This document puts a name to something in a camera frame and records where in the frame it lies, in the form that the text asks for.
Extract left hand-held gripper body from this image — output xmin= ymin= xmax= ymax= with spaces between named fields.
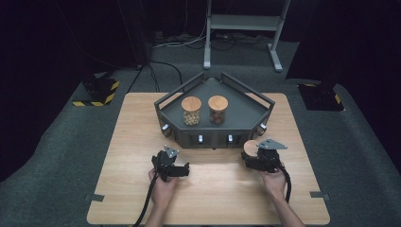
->
xmin=150 ymin=145 xmax=181 ymax=183

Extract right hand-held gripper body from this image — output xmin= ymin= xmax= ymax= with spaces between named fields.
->
xmin=252 ymin=138 xmax=288 ymax=174

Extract bamboo-lidded glass jar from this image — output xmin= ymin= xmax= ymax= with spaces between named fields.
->
xmin=242 ymin=139 xmax=263 ymax=159

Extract dark grey corner shelf rack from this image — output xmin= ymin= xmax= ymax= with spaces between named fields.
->
xmin=153 ymin=71 xmax=276 ymax=149

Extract bamboo-lidded jar of dark nuts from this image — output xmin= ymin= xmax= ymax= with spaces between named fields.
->
xmin=207 ymin=95 xmax=229 ymax=125

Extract bamboo-lidded jar of pale beans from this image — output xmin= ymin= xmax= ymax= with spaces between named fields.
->
xmin=181 ymin=96 xmax=202 ymax=127

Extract person's left hand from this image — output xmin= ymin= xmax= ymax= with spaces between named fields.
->
xmin=148 ymin=168 xmax=180 ymax=210

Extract person's right hand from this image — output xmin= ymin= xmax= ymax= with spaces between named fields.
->
xmin=259 ymin=166 xmax=288 ymax=201

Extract grey tape strip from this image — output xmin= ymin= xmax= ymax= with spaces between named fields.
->
xmin=84 ymin=193 xmax=106 ymax=202
xmin=309 ymin=190 xmax=332 ymax=202

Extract yellow-black striped stand base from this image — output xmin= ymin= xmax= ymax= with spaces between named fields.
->
xmin=72 ymin=73 xmax=121 ymax=108
xmin=297 ymin=82 xmax=345 ymax=113

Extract grey metal stand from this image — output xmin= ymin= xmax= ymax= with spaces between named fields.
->
xmin=202 ymin=0 xmax=291 ymax=73

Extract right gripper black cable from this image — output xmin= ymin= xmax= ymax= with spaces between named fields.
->
xmin=278 ymin=166 xmax=293 ymax=203

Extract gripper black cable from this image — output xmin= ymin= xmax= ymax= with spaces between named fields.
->
xmin=133 ymin=172 xmax=159 ymax=227
xmin=278 ymin=166 xmax=293 ymax=203

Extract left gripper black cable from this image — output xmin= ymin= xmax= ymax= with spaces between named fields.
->
xmin=133 ymin=172 xmax=159 ymax=227

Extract black floor cable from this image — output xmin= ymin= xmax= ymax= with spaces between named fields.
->
xmin=147 ymin=60 xmax=185 ymax=94

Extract bundle of floor cables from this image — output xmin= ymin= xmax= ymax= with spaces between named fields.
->
xmin=152 ymin=30 xmax=272 ymax=52

